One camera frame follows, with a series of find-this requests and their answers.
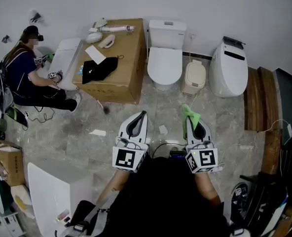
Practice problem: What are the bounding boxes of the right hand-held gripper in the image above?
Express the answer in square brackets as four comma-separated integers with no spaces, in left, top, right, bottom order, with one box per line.
[184,116,222,174]

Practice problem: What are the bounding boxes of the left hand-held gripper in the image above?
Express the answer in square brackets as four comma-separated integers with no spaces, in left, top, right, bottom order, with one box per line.
[112,110,149,174]

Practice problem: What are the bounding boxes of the green cleaning cloth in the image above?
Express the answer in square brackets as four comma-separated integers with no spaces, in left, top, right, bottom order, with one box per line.
[182,104,201,140]

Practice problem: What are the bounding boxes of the white toilet lid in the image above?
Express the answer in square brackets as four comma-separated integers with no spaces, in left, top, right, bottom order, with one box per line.
[147,46,183,85]

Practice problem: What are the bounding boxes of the person's right forearm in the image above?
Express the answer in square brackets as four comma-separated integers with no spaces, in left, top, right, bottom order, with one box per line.
[194,172,222,207]

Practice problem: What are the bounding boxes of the person's left forearm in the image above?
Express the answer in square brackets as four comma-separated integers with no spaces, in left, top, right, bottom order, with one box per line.
[96,169,131,207]

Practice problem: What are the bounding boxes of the white smart toilet black panel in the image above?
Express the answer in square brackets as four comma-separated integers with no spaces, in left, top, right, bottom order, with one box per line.
[209,36,249,98]

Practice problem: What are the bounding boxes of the toilet brush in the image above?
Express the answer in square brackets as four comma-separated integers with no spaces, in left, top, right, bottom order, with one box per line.
[145,29,150,64]

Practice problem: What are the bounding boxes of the white toilet with tank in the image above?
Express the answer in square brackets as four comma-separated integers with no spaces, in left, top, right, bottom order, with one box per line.
[147,19,187,92]

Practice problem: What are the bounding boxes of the black belt device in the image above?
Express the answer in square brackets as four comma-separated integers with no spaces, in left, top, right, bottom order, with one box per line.
[169,150,187,160]

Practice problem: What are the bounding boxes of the white paper tag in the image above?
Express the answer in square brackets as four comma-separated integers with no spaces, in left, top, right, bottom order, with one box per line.
[88,129,107,137]

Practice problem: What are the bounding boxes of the large cardboard box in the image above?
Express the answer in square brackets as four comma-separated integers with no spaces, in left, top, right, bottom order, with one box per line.
[72,18,147,105]

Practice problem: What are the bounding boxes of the black cloth bag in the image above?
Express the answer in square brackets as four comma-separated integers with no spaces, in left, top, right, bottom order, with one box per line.
[81,55,119,85]

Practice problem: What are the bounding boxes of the brown wooden planks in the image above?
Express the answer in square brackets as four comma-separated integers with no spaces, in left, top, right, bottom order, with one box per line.
[243,66,283,175]

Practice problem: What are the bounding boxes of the person's black clothing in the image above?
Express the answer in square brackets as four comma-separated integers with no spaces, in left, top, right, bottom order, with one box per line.
[69,155,235,237]

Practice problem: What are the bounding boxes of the white paper sheet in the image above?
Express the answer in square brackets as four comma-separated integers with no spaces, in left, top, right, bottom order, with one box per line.
[84,45,107,65]

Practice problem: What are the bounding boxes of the foam-wrapped white seat part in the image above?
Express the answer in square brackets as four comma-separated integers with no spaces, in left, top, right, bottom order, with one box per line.
[97,34,116,49]

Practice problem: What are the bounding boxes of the oval white foam bundle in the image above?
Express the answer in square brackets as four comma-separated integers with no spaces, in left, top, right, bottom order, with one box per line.
[85,32,104,44]

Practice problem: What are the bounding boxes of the plastic-wrapped white pipe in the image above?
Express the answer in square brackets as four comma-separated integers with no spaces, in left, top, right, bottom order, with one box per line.
[99,24,136,34]

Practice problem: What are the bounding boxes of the white rectangular block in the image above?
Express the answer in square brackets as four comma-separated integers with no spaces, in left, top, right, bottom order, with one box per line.
[27,162,95,237]

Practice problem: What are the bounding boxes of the pale green plastic packet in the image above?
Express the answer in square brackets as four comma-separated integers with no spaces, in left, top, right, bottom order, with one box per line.
[88,17,109,33]

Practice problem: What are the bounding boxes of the small cardboard box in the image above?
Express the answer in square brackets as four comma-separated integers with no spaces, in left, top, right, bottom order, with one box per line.
[0,139,26,187]

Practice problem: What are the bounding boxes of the grey shoulder strap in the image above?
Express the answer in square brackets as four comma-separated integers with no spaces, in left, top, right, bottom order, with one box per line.
[83,191,120,237]

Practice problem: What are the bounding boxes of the white charger with cable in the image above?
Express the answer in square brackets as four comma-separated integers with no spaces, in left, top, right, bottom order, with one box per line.
[254,118,292,153]

